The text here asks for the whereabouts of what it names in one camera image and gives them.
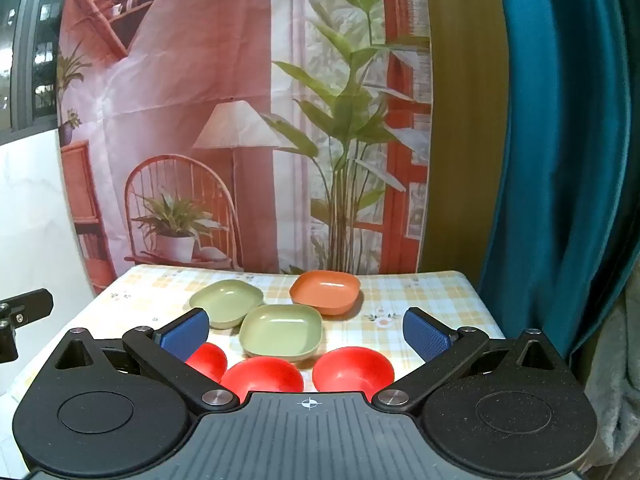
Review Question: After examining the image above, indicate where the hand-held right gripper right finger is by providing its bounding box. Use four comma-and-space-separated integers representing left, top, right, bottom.
371, 307, 577, 416

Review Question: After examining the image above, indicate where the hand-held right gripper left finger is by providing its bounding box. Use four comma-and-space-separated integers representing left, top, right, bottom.
46, 307, 242, 415

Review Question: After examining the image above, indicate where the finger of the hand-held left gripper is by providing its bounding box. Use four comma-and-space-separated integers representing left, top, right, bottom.
0, 288, 54, 362

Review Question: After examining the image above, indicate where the red round bowl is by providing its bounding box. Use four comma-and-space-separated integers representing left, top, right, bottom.
184, 342, 229, 382
312, 346, 396, 394
220, 356, 305, 404

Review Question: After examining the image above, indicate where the orange square plate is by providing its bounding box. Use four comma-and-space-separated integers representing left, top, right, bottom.
289, 270, 362, 317

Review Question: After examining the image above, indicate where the checked floral tablecloth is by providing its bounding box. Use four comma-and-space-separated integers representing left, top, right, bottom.
10, 264, 507, 401

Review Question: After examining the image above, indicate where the grey fluffy cloth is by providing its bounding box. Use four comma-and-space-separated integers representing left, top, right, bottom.
582, 294, 640, 480

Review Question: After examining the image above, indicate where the teal curtain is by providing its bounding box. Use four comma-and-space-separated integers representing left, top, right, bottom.
474, 0, 640, 361

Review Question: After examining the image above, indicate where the printed room backdrop cloth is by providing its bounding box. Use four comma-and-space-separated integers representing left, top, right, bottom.
56, 0, 434, 297

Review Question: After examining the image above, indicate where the dark framed window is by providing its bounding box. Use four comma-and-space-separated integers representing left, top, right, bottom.
0, 0, 77, 134

